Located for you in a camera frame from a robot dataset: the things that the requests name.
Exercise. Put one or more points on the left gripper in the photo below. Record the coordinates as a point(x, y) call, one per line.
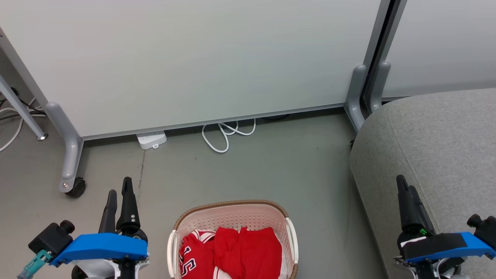
point(100, 270)

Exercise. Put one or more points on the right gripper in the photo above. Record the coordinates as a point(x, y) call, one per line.
point(426, 268)

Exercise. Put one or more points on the red jersey with number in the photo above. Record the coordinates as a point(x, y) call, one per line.
point(193, 255)

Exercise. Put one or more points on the red garment white trim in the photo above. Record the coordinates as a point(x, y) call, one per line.
point(252, 254)

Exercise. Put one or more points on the grey fabric sofa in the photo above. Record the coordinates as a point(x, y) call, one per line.
point(441, 143)

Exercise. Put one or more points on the black caster wheel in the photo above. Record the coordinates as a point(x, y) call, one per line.
point(78, 188)

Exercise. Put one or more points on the grey partition foot with caster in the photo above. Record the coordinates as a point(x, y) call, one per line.
point(69, 151)

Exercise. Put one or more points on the white power strip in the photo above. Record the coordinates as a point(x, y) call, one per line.
point(152, 139)

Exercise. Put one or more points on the cream plastic laundry basket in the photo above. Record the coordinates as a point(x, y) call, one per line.
point(232, 215)

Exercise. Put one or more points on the grey slanted table leg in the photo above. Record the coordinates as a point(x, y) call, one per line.
point(21, 110)

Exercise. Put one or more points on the wide white partition panel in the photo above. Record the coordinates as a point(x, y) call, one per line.
point(193, 58)

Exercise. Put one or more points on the narrow white partition panel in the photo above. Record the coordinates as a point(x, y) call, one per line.
point(445, 42)

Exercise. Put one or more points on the left wrist camera blue mount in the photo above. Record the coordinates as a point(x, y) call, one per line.
point(100, 246)

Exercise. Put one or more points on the wrist camera blue mount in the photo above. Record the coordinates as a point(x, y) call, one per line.
point(100, 246)
point(445, 244)

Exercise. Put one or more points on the right wrist camera blue mount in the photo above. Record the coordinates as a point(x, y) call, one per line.
point(445, 244)

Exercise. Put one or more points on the teal left camera plug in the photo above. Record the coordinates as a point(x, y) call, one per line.
point(33, 265)

